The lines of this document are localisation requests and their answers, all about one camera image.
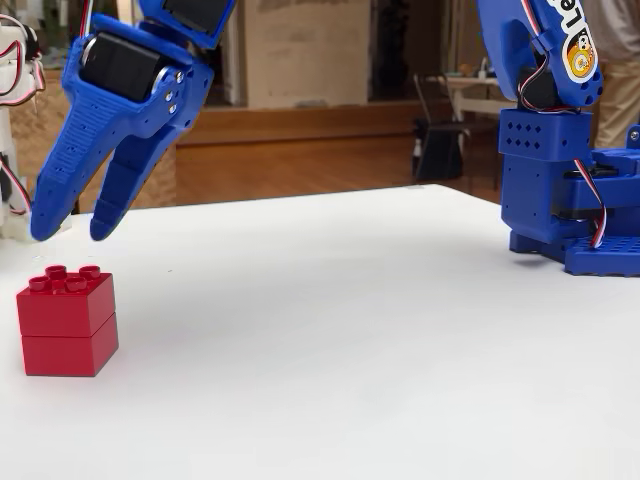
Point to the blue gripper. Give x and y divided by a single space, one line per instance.
122 67

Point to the black chair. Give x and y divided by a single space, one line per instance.
440 150

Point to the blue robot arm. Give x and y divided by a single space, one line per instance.
540 165

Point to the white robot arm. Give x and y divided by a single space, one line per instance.
12 65

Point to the white background table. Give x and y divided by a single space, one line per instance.
475 92

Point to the small red cube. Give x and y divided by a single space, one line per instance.
65 325

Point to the person in beige trousers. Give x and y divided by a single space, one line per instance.
620 85

